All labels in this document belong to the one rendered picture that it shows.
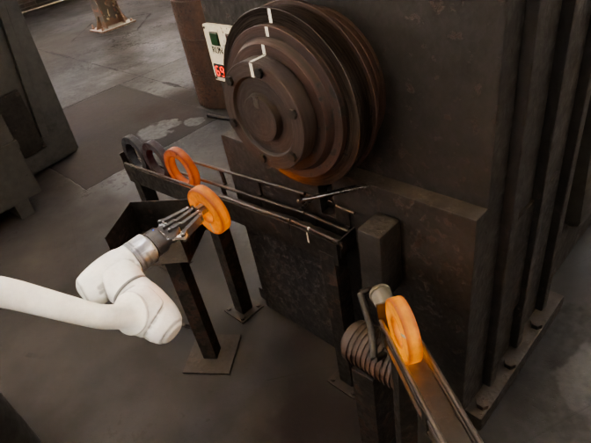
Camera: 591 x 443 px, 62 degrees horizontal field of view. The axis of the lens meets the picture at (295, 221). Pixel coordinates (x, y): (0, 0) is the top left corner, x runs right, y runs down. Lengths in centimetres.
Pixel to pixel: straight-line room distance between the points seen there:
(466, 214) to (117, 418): 152
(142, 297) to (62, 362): 129
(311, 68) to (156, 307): 66
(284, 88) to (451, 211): 50
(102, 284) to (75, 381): 110
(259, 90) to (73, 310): 64
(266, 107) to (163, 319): 56
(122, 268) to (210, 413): 87
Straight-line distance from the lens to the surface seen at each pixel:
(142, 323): 123
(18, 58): 399
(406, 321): 112
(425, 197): 130
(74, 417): 226
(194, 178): 196
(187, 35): 422
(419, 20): 116
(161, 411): 210
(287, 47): 118
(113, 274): 131
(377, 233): 131
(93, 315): 117
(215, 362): 214
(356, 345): 141
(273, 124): 121
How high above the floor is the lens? 162
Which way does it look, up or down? 36 degrees down
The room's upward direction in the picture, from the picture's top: 11 degrees counter-clockwise
